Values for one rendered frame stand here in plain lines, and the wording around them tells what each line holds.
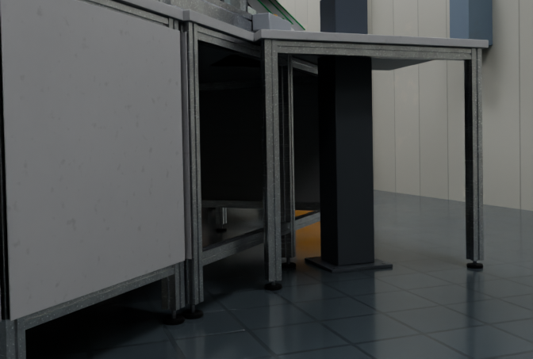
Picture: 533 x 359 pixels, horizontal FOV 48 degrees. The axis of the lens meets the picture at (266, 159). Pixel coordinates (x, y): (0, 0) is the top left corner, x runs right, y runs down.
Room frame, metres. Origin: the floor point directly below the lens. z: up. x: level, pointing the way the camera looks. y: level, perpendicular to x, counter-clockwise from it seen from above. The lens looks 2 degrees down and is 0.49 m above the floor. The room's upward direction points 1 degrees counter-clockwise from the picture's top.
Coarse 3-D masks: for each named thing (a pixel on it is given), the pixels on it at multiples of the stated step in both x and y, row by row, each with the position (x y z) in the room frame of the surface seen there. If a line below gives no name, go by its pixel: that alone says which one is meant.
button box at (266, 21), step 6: (252, 18) 2.18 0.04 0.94; (258, 18) 2.17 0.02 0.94; (264, 18) 2.16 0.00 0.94; (270, 18) 2.16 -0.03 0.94; (276, 18) 2.21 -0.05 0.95; (252, 24) 2.18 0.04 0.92; (258, 24) 2.17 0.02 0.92; (264, 24) 2.16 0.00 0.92; (270, 24) 2.16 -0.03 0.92; (276, 24) 2.21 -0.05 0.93; (282, 24) 2.27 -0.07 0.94; (288, 24) 2.32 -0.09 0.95; (258, 30) 2.18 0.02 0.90
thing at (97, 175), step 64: (0, 0) 1.09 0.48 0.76; (64, 0) 1.24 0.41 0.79; (128, 0) 1.43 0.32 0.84; (0, 64) 1.09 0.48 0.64; (64, 64) 1.23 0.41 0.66; (128, 64) 1.43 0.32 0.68; (0, 128) 1.09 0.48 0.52; (64, 128) 1.23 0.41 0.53; (128, 128) 1.42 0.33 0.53; (0, 192) 1.09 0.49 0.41; (64, 192) 1.22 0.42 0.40; (128, 192) 1.41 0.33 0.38; (0, 256) 1.09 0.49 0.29; (64, 256) 1.22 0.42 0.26; (128, 256) 1.41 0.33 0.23; (0, 320) 1.08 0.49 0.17
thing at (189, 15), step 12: (192, 12) 1.65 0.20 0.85; (204, 24) 1.71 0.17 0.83; (216, 24) 1.77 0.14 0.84; (228, 24) 1.85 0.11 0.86; (240, 36) 1.92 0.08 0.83; (252, 36) 2.00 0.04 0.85; (204, 48) 2.13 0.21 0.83; (204, 60) 2.43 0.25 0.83; (216, 60) 2.44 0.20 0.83; (228, 60) 2.45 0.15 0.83; (240, 60) 2.45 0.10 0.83; (252, 60) 2.46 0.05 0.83; (204, 72) 2.83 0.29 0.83; (216, 72) 2.84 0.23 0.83; (228, 72) 2.85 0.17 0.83; (240, 72) 2.86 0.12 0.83; (252, 72) 2.87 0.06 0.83; (300, 72) 2.91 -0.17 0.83
